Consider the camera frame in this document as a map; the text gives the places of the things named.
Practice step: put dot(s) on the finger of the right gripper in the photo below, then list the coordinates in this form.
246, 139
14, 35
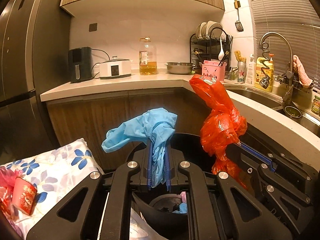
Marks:
257, 155

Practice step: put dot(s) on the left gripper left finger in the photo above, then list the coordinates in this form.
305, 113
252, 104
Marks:
149, 167

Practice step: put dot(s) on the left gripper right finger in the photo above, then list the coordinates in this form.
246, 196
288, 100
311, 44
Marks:
167, 170

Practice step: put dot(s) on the blue disposable glove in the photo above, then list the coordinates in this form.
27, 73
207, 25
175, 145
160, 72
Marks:
156, 125

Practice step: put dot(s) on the red plastic bag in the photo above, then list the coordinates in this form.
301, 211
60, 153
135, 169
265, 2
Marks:
222, 127

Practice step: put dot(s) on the red paper cup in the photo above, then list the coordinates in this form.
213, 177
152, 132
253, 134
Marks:
23, 195

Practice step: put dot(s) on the pink plastic bag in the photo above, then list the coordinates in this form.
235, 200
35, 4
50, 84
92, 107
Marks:
8, 177

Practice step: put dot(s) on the black trash bin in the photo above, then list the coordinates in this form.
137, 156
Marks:
200, 205

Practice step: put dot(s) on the steel sink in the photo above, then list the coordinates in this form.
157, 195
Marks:
275, 102

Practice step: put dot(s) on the chrome sink faucet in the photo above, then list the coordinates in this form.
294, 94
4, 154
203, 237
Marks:
287, 77

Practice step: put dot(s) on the wooden lower cabinet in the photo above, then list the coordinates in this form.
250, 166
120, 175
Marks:
91, 116

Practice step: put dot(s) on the white bottle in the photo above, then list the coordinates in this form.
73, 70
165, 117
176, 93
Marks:
250, 71

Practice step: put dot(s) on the floral blue white cloth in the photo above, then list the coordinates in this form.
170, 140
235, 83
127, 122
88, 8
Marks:
54, 173

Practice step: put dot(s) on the pink dish glove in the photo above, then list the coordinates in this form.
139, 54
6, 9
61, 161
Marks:
302, 75

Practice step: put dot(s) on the steel bowl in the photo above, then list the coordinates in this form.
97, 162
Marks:
179, 68

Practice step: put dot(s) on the yellow detergent bottle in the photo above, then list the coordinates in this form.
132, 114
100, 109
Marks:
264, 74

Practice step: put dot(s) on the cooking oil bottle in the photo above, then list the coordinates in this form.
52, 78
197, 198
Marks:
147, 57

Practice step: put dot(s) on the pink utensil holder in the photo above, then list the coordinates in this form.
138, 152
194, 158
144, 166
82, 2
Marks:
214, 69

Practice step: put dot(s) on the white rice cooker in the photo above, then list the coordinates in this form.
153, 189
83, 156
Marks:
115, 68

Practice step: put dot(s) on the black dish rack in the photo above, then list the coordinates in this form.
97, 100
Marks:
208, 41

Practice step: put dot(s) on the black air fryer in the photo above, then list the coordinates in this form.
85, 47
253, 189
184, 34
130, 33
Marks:
80, 64

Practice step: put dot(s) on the hanging spatula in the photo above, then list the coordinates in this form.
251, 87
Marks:
238, 24

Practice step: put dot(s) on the grey refrigerator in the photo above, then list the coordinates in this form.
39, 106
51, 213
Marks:
34, 59

